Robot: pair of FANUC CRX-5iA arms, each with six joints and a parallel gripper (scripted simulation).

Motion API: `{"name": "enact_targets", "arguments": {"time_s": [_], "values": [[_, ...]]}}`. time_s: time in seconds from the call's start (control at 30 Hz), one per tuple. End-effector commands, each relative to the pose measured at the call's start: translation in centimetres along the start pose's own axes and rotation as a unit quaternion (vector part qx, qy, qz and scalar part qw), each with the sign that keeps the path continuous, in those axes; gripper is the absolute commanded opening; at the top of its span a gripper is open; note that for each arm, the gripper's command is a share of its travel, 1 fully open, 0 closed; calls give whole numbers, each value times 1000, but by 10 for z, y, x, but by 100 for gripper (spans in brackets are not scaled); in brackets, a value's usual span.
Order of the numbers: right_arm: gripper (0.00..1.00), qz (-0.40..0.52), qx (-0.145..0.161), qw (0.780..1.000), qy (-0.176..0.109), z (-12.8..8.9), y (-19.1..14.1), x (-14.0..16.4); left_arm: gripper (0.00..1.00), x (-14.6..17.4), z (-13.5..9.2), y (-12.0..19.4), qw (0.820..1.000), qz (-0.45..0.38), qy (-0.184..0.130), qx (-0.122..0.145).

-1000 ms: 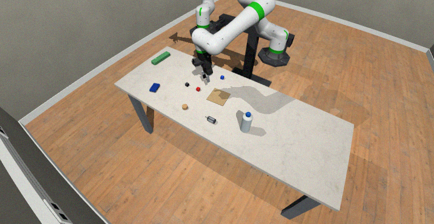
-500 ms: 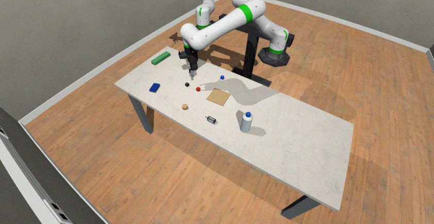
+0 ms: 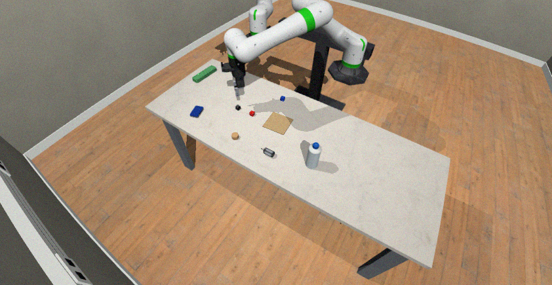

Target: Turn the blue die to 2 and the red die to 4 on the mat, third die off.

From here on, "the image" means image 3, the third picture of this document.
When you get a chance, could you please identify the tan flat mat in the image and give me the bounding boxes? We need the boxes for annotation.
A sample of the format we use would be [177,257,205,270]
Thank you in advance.
[263,112,293,135]

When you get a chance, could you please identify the white plastic bottle with blue cap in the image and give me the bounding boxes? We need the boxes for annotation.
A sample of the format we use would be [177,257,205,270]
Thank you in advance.
[306,142,322,169]

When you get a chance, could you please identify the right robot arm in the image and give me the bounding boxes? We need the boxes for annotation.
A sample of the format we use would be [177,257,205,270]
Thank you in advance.
[248,0,273,36]

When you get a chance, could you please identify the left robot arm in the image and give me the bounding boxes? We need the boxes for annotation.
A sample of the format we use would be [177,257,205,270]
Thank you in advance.
[224,0,367,77]

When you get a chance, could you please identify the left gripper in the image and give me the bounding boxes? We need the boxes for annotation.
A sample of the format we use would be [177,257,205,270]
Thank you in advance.
[221,57,246,97]

